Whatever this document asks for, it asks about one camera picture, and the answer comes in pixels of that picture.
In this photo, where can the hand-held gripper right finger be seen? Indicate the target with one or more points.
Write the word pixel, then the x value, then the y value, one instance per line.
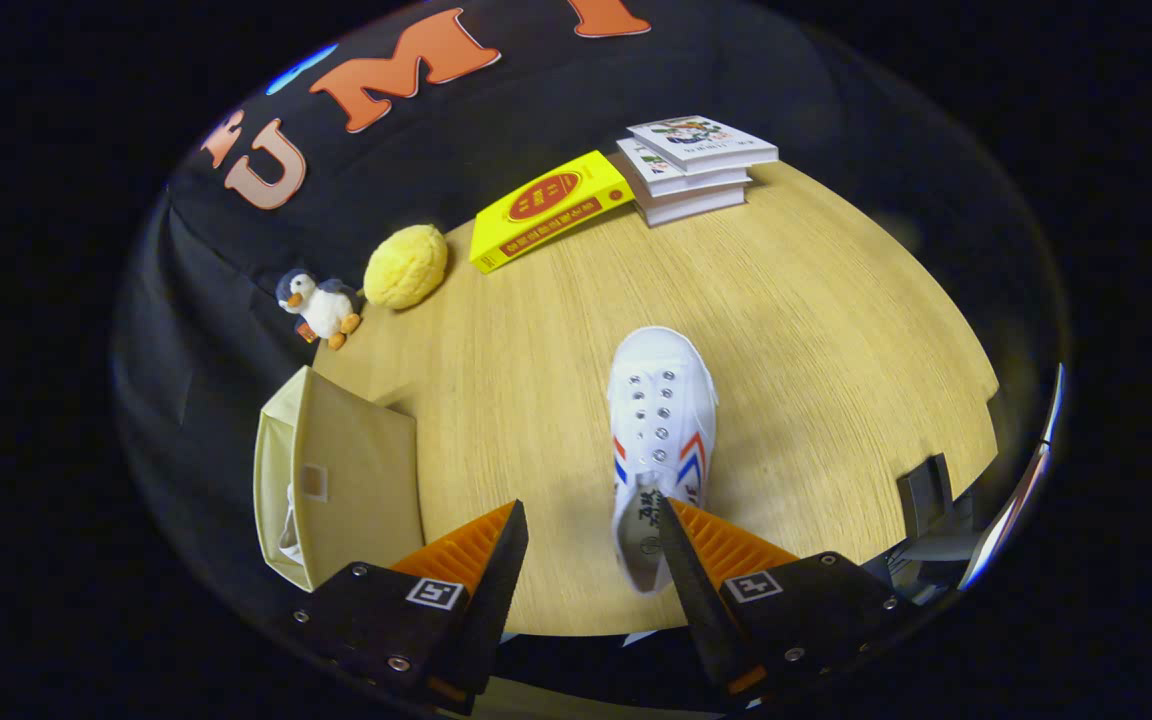
pixel 701 600

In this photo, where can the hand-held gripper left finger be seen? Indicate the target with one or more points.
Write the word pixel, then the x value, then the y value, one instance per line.
pixel 491 600

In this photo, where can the beige fabric storage box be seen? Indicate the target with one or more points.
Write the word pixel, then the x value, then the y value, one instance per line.
pixel 356 480

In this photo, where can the white canvas shoe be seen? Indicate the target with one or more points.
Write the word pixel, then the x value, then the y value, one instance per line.
pixel 661 400
pixel 289 535

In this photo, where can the black table edge block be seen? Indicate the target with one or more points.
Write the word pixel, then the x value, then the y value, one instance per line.
pixel 926 495

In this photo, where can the penguin plush toy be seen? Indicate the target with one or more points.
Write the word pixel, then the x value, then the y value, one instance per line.
pixel 321 310

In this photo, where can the yellow bread-shaped plush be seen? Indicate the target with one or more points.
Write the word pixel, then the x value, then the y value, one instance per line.
pixel 406 265

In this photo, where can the yellow book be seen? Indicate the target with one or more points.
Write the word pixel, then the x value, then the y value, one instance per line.
pixel 546 205

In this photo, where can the black backdrop cloth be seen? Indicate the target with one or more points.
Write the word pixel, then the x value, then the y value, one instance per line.
pixel 236 280

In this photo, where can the white book with picture cover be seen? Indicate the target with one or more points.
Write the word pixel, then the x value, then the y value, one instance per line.
pixel 701 140

